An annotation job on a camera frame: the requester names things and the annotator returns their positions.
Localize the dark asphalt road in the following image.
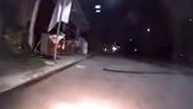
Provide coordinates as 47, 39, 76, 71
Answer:
0, 45, 193, 109

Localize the pale concrete sidewalk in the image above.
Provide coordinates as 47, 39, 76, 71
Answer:
0, 46, 93, 106

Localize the lit sign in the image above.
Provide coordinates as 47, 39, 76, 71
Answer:
93, 3, 103, 15

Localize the roadside stall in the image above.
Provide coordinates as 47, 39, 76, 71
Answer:
38, 32, 68, 58

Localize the building with sloped roof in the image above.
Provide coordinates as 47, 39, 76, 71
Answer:
1, 0, 94, 58

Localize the white hanging cloth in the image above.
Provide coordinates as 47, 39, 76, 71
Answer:
46, 0, 73, 35

